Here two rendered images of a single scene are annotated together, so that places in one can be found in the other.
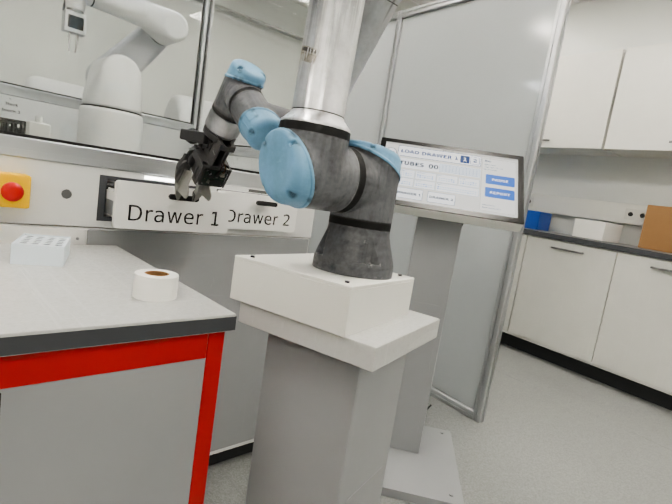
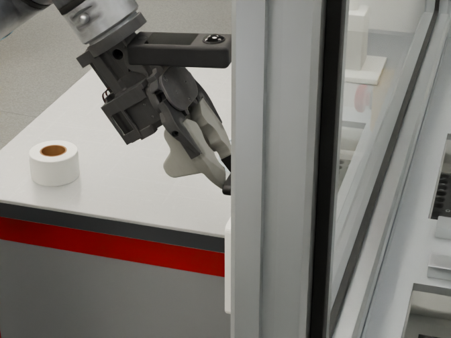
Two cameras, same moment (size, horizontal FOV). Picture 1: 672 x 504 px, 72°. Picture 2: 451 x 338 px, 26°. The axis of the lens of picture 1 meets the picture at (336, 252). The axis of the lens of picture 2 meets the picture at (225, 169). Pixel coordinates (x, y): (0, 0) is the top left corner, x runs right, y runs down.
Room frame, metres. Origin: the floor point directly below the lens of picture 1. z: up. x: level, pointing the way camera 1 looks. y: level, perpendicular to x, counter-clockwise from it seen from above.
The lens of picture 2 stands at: (1.97, -0.11, 1.43)
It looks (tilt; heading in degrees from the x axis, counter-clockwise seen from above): 28 degrees down; 151
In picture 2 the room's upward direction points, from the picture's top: straight up
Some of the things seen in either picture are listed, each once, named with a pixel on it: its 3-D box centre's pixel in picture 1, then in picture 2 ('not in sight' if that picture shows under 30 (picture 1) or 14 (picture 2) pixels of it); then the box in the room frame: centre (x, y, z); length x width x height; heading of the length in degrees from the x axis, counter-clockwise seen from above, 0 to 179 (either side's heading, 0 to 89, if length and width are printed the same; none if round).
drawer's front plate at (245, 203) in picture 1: (258, 212); not in sight; (1.45, 0.26, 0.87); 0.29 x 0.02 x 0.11; 134
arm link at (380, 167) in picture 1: (363, 181); not in sight; (0.86, -0.03, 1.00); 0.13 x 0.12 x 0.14; 132
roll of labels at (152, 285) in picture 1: (155, 285); (54, 163); (0.76, 0.29, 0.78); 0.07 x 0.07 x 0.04
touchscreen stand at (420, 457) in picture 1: (419, 331); not in sight; (1.68, -0.35, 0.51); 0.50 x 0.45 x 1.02; 173
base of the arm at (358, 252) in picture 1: (356, 244); not in sight; (0.86, -0.04, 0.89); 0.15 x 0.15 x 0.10
